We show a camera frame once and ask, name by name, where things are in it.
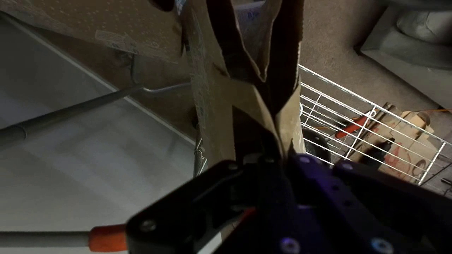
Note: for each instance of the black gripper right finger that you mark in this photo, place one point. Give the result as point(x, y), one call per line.
point(368, 211)

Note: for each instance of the cardboard pieces on floor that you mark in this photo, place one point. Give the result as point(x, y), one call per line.
point(411, 148)

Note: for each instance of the orange tipped hanger hook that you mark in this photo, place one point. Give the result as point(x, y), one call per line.
point(100, 238)

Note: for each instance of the white wire shelf rack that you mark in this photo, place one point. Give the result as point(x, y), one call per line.
point(341, 124)

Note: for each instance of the dotted brown paper bag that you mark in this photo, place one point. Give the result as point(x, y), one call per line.
point(144, 26)

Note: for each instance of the orange handled tool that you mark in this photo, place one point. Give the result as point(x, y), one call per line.
point(350, 127)

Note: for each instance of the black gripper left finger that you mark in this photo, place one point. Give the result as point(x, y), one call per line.
point(187, 217)

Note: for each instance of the grey metal pole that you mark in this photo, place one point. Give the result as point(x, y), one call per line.
point(21, 131)

